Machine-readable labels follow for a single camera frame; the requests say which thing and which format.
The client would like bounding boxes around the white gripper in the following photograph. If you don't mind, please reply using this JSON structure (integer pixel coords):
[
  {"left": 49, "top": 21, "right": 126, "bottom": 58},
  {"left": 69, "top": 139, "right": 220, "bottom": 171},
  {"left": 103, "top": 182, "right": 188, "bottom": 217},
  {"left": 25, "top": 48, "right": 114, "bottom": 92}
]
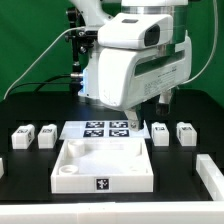
[{"left": 98, "top": 36, "right": 192, "bottom": 131}]

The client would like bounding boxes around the white square tabletop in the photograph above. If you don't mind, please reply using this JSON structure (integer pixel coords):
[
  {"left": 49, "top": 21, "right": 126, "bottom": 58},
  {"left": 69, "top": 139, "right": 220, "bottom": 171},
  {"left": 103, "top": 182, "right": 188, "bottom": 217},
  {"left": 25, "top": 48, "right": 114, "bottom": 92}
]
[{"left": 51, "top": 138, "right": 154, "bottom": 194}]

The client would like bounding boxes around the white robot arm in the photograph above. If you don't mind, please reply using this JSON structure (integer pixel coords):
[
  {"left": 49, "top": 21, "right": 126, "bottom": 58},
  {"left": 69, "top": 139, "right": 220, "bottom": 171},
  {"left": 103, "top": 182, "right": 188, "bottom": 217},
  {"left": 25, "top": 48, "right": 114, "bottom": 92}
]
[{"left": 70, "top": 0, "right": 192, "bottom": 131}]

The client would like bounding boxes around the white obstacle fence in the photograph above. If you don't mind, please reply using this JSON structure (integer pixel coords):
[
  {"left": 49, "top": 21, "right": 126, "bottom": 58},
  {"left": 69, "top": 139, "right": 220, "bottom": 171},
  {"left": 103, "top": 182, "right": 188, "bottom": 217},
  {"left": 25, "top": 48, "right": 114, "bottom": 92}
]
[{"left": 0, "top": 154, "right": 224, "bottom": 224}]

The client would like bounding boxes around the white block left edge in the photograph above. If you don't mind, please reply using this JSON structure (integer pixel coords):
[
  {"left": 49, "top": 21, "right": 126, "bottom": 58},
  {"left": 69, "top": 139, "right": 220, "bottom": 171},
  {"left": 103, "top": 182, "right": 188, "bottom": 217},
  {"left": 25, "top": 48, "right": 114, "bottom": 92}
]
[{"left": 0, "top": 158, "right": 4, "bottom": 179}]

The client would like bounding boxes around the white marker base plate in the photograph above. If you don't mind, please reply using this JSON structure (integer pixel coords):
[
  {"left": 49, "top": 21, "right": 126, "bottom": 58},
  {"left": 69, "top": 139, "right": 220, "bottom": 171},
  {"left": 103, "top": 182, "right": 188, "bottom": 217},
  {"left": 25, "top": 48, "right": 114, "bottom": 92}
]
[{"left": 60, "top": 120, "right": 150, "bottom": 140}]

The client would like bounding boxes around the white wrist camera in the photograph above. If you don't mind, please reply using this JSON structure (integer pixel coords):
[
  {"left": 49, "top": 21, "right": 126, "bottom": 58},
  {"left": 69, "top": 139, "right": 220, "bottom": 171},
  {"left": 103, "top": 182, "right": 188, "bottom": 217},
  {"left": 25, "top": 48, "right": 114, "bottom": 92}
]
[{"left": 98, "top": 13, "right": 174, "bottom": 50}]

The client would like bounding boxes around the black camera stand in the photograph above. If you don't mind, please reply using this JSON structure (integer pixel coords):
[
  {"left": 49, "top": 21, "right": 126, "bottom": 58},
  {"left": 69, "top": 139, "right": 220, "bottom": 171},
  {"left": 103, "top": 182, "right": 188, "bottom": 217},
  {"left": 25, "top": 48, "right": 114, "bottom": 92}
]
[{"left": 65, "top": 7, "right": 85, "bottom": 96}]

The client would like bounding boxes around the black cable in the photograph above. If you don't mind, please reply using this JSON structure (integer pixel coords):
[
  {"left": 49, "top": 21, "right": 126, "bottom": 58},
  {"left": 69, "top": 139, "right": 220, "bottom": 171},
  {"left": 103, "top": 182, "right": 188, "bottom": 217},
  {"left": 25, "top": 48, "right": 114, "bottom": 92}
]
[{"left": 9, "top": 74, "right": 81, "bottom": 98}]

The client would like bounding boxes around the white cable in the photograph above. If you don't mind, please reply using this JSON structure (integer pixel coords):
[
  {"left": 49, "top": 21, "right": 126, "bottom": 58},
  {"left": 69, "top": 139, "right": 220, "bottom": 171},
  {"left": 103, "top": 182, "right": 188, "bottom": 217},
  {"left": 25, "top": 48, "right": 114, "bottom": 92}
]
[{"left": 3, "top": 25, "right": 88, "bottom": 100}]

